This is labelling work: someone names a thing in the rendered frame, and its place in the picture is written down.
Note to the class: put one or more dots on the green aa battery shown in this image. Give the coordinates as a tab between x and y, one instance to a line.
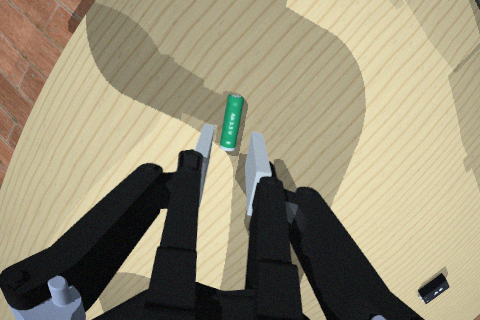
231	122

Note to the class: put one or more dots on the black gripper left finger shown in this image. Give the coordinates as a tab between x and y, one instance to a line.
49	285

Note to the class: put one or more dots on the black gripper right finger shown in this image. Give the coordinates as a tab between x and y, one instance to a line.
343	280

